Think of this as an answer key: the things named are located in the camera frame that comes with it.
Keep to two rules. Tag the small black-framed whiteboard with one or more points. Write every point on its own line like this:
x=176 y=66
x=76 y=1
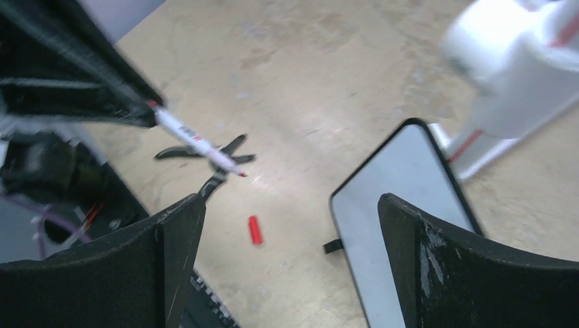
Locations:
x=377 y=213

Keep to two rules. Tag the black handled pliers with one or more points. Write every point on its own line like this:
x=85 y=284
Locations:
x=220 y=175

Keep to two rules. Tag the red and white marker pen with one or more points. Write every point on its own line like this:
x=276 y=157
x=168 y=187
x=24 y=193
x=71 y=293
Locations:
x=170 y=124

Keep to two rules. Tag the white PVC pipe frame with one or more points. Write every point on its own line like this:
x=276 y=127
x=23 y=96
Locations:
x=522 y=58

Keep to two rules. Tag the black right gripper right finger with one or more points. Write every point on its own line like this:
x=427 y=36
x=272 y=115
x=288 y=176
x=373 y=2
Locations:
x=477 y=282

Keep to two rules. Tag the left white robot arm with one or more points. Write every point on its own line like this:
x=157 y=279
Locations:
x=51 y=166

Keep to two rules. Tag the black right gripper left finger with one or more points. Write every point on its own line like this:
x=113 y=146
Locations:
x=137 y=276

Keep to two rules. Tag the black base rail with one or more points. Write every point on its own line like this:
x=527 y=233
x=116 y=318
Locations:
x=203 y=309

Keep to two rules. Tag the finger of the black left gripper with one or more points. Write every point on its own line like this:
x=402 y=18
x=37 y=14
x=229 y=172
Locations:
x=56 y=64

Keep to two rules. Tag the red marker cap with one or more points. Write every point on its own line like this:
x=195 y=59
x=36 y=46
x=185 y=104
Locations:
x=255 y=231

